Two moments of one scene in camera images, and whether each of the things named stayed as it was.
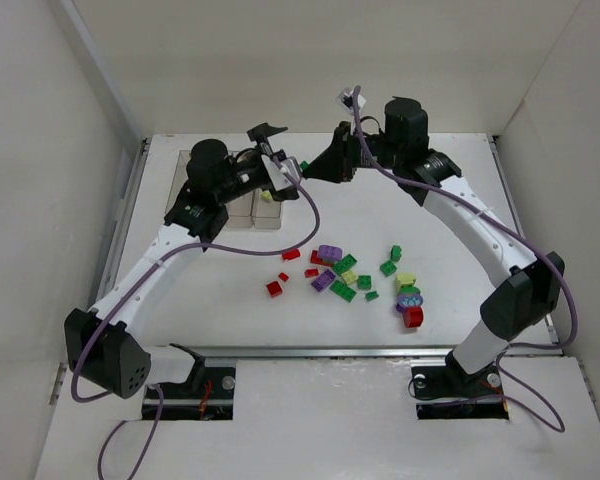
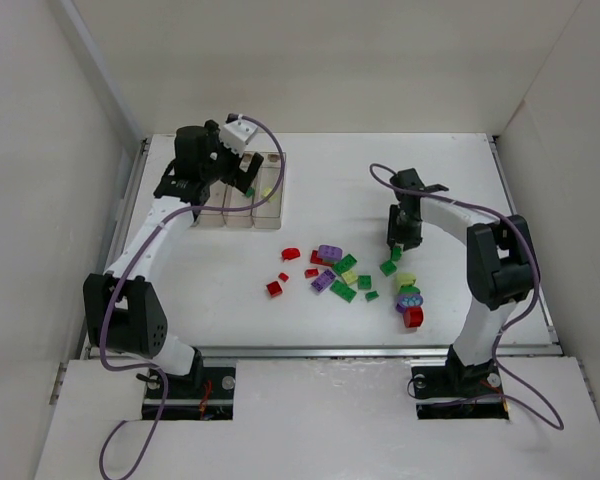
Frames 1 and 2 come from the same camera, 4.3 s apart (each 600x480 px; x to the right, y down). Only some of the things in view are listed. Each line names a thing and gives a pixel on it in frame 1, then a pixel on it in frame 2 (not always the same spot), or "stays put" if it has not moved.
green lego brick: [343, 265] stays put
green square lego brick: [388, 268] stays put
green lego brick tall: [395, 253] stays put
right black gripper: [347, 156] -> [404, 235]
